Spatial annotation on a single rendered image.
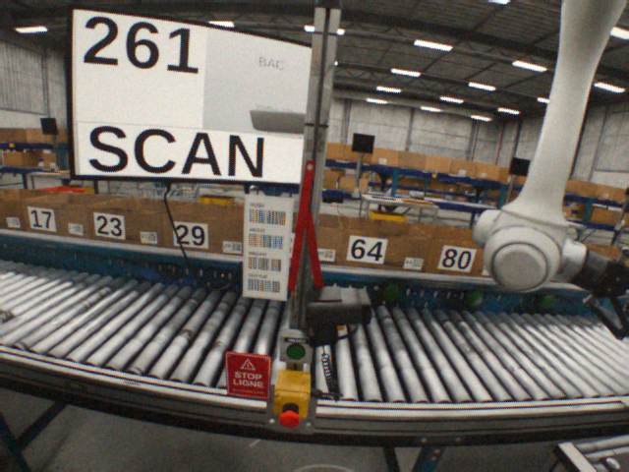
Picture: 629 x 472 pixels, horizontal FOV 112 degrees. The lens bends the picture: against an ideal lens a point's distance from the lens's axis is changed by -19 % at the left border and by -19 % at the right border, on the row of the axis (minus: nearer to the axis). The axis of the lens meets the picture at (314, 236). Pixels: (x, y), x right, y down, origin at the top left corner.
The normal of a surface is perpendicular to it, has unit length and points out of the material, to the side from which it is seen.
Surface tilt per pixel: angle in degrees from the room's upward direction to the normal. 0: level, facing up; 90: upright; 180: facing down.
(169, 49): 86
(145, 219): 90
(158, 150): 86
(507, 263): 99
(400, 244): 90
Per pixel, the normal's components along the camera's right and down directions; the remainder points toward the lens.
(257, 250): -0.01, 0.28
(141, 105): 0.33, 0.22
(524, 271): -0.66, 0.28
